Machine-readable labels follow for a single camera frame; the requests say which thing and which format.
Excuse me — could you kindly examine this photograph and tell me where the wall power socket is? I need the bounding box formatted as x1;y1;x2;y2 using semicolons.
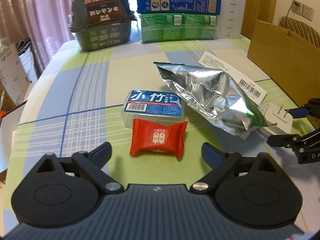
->
291;0;303;15

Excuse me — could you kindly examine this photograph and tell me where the red snack packet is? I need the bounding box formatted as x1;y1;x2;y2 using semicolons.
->
130;118;188;160

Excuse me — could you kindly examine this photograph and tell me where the black Hongli food container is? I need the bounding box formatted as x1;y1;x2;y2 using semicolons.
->
69;0;136;51

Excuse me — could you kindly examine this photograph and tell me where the blue floss pick box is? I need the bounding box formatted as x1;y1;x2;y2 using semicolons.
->
121;90;184;128

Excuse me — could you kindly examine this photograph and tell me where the black power cord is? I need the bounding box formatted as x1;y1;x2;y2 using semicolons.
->
285;2;299;26

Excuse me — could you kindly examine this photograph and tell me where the open white shallow box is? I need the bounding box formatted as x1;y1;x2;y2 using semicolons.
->
0;100;27;173

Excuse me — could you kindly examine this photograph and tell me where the white power adapter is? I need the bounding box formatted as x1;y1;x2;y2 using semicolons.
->
259;103;293;137

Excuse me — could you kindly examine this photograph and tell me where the white paper envelope bag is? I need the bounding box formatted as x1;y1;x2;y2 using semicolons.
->
0;43;30;106

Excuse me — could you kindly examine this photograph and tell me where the green wrapped tissue pack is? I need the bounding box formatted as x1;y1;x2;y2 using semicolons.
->
138;13;217;43

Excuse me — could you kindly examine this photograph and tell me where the pink curtain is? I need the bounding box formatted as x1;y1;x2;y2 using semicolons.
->
1;0;74;74

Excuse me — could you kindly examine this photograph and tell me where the checked blue green tablecloth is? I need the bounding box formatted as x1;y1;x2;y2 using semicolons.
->
1;40;319;234

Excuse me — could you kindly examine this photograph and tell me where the silver green foil bag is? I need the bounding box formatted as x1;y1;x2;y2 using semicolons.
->
154;62;268;140

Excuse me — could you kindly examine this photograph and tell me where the tall white box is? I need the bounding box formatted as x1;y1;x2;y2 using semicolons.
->
216;0;246;39

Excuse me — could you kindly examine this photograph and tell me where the white medicine box with barcode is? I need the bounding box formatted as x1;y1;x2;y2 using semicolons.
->
199;51;267;105

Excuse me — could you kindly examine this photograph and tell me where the brown cardboard box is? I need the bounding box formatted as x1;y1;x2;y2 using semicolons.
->
247;20;319;106

